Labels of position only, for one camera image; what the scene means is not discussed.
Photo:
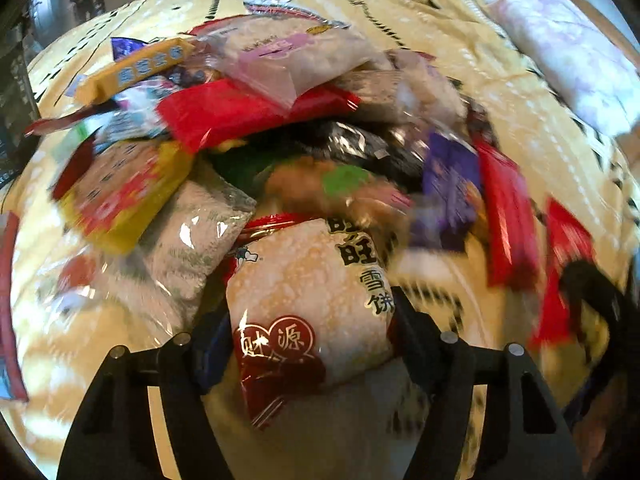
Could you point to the red blue snack packet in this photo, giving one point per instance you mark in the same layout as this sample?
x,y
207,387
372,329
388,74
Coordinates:
x,y
6,310

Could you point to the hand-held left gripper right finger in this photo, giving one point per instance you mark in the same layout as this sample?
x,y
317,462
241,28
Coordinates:
x,y
407,330

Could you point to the yellow patterned bedsheet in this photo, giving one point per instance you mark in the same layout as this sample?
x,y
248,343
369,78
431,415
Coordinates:
x,y
500,85

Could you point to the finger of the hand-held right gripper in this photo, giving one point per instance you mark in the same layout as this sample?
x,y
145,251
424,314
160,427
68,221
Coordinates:
x,y
595,290

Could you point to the dark blue snack packet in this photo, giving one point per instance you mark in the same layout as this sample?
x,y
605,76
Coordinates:
x,y
15,110

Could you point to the white rice cracker packet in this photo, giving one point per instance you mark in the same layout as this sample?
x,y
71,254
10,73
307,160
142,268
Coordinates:
x,y
300,300

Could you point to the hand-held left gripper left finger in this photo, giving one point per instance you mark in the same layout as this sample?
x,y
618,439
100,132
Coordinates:
x,y
215,355

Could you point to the pile of snack packets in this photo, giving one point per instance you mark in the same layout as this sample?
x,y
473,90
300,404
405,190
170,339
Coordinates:
x,y
225,110

